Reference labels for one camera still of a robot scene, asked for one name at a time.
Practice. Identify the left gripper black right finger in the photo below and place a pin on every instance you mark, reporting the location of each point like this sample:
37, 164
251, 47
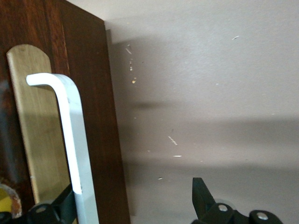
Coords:
203, 205

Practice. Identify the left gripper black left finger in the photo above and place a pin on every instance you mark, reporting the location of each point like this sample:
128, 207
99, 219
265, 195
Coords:
46, 214

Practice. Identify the yellow block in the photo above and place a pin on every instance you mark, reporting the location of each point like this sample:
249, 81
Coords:
4, 200

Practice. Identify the light wood drawer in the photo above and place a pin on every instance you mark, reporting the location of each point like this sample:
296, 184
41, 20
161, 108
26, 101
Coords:
28, 21

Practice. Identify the dark brown wooden cabinet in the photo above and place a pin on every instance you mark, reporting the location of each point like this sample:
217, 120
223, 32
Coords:
98, 116

